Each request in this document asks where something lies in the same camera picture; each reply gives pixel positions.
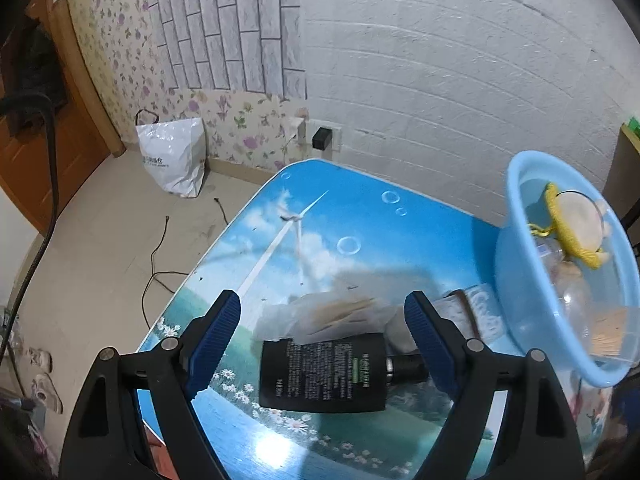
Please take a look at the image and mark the black rectangular bottle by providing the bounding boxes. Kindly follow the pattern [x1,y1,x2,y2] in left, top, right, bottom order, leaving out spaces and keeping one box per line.
[258,333,428,414]

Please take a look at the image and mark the clear bag of cotton swabs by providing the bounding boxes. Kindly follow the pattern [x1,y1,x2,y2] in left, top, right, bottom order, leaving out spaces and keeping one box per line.
[253,290,399,344]

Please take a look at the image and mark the white yarn bundle brown band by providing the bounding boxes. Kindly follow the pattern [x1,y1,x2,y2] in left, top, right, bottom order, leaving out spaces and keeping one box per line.
[385,284,506,354]

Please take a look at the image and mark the clear packet pinkish contents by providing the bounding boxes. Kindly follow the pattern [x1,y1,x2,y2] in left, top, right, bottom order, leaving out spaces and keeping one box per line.
[534,236,591,322]

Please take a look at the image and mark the clear plastic box in basin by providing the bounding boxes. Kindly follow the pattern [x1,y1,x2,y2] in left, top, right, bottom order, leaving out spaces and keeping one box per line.
[555,278,631,360]

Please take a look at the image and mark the light blue plastic basin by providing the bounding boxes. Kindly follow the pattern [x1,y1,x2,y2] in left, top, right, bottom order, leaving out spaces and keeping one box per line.
[495,151,639,388]

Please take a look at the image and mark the wooden side shelf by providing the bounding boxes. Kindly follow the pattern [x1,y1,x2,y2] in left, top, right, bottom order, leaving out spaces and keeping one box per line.
[602,124,640,258]

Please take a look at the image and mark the white plastic shopping bag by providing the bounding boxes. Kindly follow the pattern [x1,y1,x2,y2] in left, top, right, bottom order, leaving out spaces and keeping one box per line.
[134,108,207,198]

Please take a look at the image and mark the green box on shelf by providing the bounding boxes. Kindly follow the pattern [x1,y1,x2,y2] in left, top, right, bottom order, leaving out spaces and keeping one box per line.
[628,117,640,138]

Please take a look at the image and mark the white charger plug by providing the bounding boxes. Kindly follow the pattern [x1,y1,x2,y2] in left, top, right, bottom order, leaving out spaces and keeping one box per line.
[290,117,307,145]

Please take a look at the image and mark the brown wooden door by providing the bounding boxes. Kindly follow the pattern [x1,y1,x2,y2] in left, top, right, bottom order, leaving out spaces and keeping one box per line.
[0,0,126,236]

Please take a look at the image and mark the thin black floor wire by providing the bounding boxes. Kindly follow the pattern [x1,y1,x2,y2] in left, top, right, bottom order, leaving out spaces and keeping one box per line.
[141,196,230,331]

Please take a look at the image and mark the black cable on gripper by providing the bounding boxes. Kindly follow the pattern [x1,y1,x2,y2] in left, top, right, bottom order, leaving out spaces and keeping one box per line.
[0,90,61,371]

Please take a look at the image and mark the black wall charger plug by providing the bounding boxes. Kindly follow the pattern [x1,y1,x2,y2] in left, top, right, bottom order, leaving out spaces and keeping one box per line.
[311,127,333,152]

